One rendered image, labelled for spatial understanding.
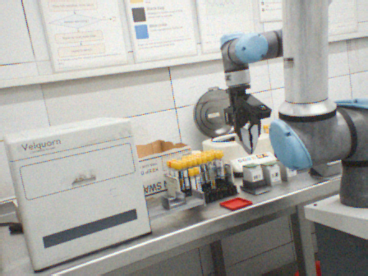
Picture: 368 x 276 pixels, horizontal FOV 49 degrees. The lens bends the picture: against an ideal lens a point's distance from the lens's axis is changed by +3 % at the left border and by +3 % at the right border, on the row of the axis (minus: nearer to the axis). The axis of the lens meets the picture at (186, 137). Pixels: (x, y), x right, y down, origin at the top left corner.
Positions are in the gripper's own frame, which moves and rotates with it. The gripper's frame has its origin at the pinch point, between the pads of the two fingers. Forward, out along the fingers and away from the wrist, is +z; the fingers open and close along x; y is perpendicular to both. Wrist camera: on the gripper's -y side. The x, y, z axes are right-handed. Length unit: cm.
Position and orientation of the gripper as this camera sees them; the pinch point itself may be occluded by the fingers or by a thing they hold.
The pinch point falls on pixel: (251, 150)
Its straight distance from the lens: 122.9
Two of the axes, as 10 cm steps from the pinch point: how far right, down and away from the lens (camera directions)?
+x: -9.0, 2.0, -3.9
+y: -4.1, -0.6, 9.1
